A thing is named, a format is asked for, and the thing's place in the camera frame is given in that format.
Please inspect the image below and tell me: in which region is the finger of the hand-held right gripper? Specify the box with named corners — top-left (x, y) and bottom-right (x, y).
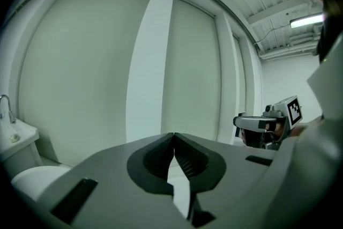
top-left (233, 115), bottom-right (277, 133)

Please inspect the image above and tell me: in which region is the person's right forearm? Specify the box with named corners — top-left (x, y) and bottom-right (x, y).
top-left (290, 116), bottom-right (324, 139)

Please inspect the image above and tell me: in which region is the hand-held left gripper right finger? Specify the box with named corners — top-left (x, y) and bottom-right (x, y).
top-left (174, 132), bottom-right (277, 229)

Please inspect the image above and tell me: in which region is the white vanity cabinet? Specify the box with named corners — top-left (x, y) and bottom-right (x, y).
top-left (0, 117), bottom-right (40, 169)

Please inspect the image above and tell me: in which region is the chrome faucet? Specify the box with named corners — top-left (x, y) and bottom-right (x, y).
top-left (0, 94), bottom-right (16, 124)

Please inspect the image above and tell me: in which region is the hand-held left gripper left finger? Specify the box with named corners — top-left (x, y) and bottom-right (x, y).
top-left (36, 132), bottom-right (188, 229)

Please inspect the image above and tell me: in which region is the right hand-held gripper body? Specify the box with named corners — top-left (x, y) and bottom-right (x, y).
top-left (244, 95), bottom-right (303, 149)

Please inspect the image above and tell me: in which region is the ceiling tube lamp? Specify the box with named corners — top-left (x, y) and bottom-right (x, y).
top-left (289, 13), bottom-right (325, 29)

